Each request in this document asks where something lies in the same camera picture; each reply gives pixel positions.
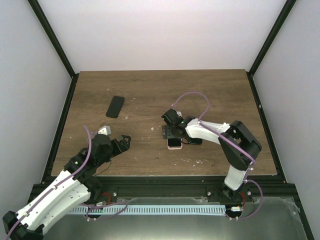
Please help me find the pink phone case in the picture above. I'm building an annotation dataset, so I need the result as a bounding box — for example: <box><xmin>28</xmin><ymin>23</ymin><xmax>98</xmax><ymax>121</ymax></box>
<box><xmin>167</xmin><ymin>138</ymin><xmax>183</xmax><ymax>150</ymax></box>

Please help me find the black phone case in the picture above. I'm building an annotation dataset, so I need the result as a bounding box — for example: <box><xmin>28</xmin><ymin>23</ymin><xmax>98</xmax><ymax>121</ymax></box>
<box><xmin>186</xmin><ymin>137</ymin><xmax>203</xmax><ymax>145</ymax></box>

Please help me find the black phone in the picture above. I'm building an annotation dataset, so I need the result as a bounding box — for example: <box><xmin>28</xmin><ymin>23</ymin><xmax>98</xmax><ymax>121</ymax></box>
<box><xmin>167</xmin><ymin>138</ymin><xmax>182</xmax><ymax>148</ymax></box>
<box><xmin>105</xmin><ymin>96</ymin><xmax>125</xmax><ymax>119</ymax></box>

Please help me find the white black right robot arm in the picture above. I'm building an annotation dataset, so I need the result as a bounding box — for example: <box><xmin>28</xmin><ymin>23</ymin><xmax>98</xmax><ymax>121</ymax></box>
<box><xmin>161</xmin><ymin>108</ymin><xmax>262</xmax><ymax>202</ymax></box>

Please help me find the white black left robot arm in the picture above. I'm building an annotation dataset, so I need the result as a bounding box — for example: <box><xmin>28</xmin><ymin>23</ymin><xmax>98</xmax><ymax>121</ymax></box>
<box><xmin>2</xmin><ymin>133</ymin><xmax>131</xmax><ymax>240</ymax></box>

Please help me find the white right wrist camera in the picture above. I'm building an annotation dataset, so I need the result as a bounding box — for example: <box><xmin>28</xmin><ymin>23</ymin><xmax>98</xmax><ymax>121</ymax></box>
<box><xmin>171</xmin><ymin>109</ymin><xmax>182</xmax><ymax>118</ymax></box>

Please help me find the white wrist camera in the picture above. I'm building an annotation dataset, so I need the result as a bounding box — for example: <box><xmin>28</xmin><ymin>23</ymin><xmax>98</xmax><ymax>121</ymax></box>
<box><xmin>97</xmin><ymin>125</ymin><xmax>111</xmax><ymax>136</ymax></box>
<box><xmin>171</xmin><ymin>109</ymin><xmax>182</xmax><ymax>118</ymax></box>

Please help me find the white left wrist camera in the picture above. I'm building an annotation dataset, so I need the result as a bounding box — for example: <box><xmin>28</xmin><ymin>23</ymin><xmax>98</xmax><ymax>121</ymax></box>
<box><xmin>97</xmin><ymin>125</ymin><xmax>111</xmax><ymax>136</ymax></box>

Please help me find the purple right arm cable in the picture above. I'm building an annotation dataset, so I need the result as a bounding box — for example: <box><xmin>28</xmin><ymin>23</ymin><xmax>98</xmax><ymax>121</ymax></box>
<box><xmin>172</xmin><ymin>91</ymin><xmax>264</xmax><ymax>221</ymax></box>

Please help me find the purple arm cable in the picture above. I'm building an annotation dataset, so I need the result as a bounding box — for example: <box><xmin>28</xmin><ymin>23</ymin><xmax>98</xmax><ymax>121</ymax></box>
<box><xmin>4</xmin><ymin>124</ymin><xmax>130</xmax><ymax>240</ymax></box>
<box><xmin>172</xmin><ymin>91</ymin><xmax>264</xmax><ymax>221</ymax></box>

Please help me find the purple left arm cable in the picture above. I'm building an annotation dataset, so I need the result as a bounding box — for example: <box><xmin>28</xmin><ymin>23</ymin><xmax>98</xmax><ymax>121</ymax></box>
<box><xmin>4</xmin><ymin>124</ymin><xmax>130</xmax><ymax>240</ymax></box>

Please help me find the black aluminium frame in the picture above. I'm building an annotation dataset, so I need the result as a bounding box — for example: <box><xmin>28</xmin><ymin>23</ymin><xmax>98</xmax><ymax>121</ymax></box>
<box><xmin>13</xmin><ymin>0</ymin><xmax>320</xmax><ymax>240</ymax></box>

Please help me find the light blue slotted cable duct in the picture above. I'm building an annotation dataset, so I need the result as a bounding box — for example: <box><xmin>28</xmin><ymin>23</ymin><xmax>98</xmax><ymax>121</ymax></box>
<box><xmin>70</xmin><ymin>204</ymin><xmax>226</xmax><ymax>216</ymax></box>

